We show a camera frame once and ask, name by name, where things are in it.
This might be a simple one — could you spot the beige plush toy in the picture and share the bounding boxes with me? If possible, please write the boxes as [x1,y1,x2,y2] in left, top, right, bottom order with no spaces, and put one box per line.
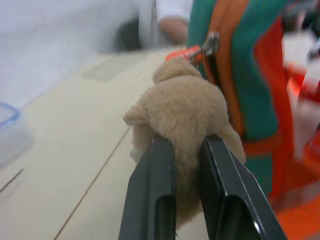
[122,59,248,230]

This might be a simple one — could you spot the orange zipper pull with clip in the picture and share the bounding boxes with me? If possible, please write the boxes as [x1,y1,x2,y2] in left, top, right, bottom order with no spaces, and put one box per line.
[165,32,221,66]

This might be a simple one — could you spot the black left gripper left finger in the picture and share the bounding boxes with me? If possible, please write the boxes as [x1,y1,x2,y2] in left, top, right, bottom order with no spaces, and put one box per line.
[117,136,177,240]

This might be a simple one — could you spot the person in white shirt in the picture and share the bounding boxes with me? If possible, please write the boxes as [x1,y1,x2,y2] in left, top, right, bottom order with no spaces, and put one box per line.
[117,0,195,50]

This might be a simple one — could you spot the orange and teal backpack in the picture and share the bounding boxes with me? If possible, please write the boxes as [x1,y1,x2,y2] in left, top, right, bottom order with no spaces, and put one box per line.
[186,0,320,240]

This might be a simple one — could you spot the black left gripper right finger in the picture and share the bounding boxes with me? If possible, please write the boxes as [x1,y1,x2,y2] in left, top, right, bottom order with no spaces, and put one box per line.
[199,134,288,240]

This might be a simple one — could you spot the clear container with blue lid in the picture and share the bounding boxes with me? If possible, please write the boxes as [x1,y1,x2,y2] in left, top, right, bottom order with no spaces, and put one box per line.
[0,101,35,169]

